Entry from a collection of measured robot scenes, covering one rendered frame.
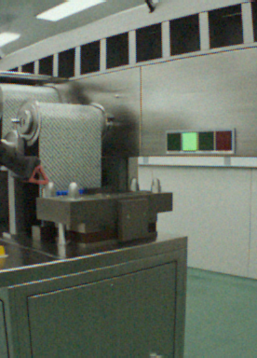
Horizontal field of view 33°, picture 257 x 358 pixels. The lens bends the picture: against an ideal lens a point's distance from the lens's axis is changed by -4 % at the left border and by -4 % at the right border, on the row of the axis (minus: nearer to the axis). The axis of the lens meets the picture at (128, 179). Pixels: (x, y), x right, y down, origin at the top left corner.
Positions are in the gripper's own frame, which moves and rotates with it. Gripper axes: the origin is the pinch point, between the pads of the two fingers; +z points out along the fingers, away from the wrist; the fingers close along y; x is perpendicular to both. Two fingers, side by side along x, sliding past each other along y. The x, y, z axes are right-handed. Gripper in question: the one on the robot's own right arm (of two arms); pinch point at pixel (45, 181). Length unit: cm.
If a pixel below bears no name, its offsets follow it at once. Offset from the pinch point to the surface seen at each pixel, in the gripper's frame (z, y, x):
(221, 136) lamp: 20, 41, 26
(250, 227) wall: 256, -83, 84
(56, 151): -0.9, 0.3, 9.5
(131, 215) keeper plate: 16.8, 22.0, -1.2
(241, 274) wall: 278, -90, 45
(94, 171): 15.1, 0.3, 11.5
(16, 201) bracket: -1.9, -7.8, -8.4
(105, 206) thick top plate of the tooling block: 8.5, 20.0, -2.4
